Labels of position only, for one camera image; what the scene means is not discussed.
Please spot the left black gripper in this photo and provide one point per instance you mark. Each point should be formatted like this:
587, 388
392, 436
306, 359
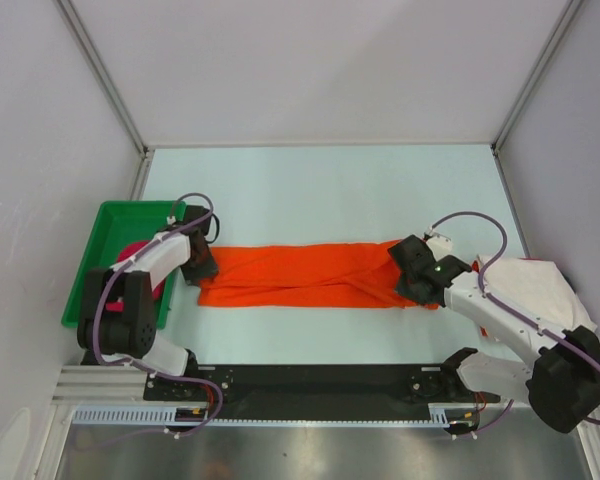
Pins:
210, 269

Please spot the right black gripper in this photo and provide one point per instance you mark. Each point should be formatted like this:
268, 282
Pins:
402, 287

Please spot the orange t shirt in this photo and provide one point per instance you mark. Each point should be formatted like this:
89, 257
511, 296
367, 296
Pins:
331, 275

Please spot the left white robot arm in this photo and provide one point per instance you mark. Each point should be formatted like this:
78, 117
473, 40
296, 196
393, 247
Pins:
117, 319

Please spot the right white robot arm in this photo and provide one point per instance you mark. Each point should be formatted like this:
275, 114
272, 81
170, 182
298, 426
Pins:
557, 372

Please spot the green plastic bin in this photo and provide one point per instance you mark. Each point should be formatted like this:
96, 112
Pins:
118, 225

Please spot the white folded t shirt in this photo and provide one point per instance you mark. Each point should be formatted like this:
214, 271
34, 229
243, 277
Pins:
540, 288

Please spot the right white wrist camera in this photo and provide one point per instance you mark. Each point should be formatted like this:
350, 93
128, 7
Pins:
438, 244

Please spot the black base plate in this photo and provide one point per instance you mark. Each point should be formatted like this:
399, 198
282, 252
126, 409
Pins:
333, 393

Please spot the aluminium rail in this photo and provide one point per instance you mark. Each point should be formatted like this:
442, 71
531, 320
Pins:
99, 385

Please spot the white cable duct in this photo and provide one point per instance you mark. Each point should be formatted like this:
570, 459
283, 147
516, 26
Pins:
185, 417

